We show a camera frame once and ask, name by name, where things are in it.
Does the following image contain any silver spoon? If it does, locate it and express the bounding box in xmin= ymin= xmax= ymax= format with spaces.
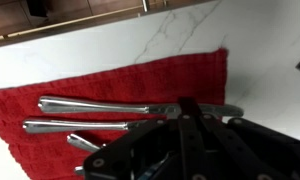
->
xmin=66 ymin=132 xmax=108 ymax=154
xmin=73 ymin=165 xmax=87 ymax=177

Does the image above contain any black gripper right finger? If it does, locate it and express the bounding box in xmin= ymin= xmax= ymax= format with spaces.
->
xmin=188 ymin=96 xmax=300 ymax=180

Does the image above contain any silver table knife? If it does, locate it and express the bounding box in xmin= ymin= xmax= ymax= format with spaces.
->
xmin=22 ymin=117 xmax=168 ymax=135
xmin=37 ymin=95 xmax=245 ymax=119

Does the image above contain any red cloth mat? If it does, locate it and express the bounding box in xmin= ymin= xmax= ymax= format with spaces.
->
xmin=0 ymin=47 xmax=230 ymax=180

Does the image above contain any metal drawer handle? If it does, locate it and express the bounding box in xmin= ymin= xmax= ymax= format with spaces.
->
xmin=141 ymin=0 xmax=151 ymax=13

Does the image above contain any wide wooden drawer front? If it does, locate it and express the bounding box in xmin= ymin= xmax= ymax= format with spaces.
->
xmin=0 ymin=0 xmax=222 ymax=50

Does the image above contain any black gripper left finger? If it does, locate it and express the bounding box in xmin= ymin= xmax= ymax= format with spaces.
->
xmin=82 ymin=96 xmax=191 ymax=180

